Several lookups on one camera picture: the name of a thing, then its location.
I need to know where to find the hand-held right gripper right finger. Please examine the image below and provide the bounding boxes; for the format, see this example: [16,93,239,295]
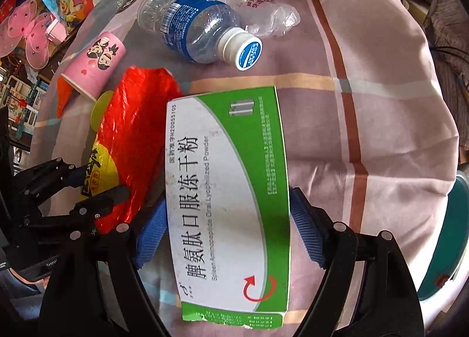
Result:
[289,187,426,337]

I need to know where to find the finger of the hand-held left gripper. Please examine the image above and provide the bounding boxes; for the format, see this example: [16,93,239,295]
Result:
[16,158,89,198]
[71,185,130,222]

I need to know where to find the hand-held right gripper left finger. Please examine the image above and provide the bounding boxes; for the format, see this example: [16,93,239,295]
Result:
[38,199,173,337]

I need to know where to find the red plastic bag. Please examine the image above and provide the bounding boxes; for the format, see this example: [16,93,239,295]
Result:
[57,67,184,235]

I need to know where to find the green and white medicine box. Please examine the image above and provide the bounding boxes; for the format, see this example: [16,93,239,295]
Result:
[166,86,292,328]

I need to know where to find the pink paper cup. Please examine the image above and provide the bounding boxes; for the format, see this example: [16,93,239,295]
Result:
[60,31,126,100]

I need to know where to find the teal round bin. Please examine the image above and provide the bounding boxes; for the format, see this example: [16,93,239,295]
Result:
[416,170,469,303]

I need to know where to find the clear blue-label plastic bottle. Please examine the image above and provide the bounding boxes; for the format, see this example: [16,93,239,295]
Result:
[137,0,264,72]

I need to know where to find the clear plastic cup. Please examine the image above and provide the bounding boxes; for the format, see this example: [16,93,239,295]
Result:
[216,0,301,38]

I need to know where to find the plaid pink tablecloth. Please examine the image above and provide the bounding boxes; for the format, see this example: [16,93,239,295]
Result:
[29,0,460,337]

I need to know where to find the small pink box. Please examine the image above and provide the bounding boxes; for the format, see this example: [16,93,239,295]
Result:
[44,22,68,42]

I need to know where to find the pink butterfly wings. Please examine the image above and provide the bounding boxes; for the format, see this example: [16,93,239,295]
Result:
[0,0,55,72]

